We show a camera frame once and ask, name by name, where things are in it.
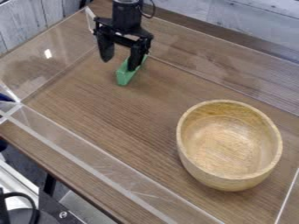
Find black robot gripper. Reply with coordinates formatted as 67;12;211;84
94;17;155;71

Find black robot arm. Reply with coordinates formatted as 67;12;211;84
94;0;155;71

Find clear acrylic enclosure walls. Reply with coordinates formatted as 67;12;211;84
0;12;299;224

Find light wooden bowl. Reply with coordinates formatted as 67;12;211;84
175;100;285;192

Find blue object at left edge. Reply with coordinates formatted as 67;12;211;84
0;93;15;102

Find green rectangular block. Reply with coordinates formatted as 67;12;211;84
116;59;142;86

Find black cable loop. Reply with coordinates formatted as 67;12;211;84
0;192;40;224

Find black table leg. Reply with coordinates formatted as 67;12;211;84
43;174;56;196

